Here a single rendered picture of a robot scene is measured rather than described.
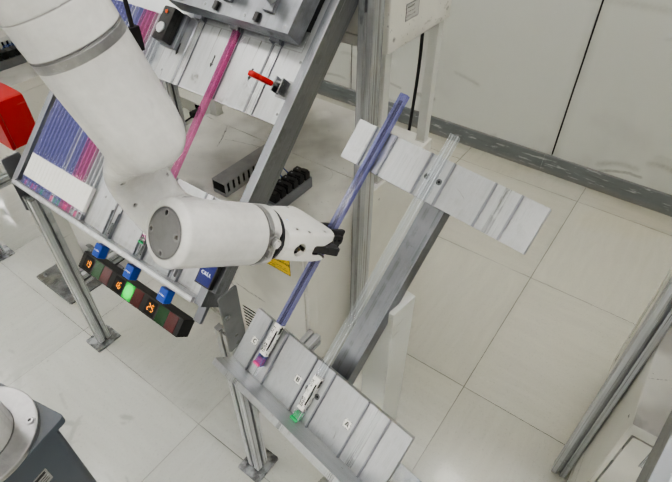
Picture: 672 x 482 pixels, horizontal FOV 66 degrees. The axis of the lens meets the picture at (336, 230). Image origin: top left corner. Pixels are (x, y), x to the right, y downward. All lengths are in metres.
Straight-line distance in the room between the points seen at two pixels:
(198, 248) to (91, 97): 0.19
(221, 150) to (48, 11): 1.20
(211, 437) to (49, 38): 1.38
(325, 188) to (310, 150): 0.20
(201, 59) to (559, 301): 1.55
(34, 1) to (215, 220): 0.27
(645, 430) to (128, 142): 0.97
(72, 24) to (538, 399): 1.65
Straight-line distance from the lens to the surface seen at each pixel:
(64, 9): 0.49
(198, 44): 1.22
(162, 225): 0.62
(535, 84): 2.63
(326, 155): 1.58
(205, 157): 1.62
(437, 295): 2.02
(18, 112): 1.85
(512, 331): 1.98
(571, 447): 1.60
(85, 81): 0.51
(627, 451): 1.18
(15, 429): 1.02
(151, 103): 0.53
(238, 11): 1.11
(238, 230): 0.63
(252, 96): 1.08
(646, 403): 1.16
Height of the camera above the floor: 1.49
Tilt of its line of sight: 42 degrees down
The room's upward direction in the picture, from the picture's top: straight up
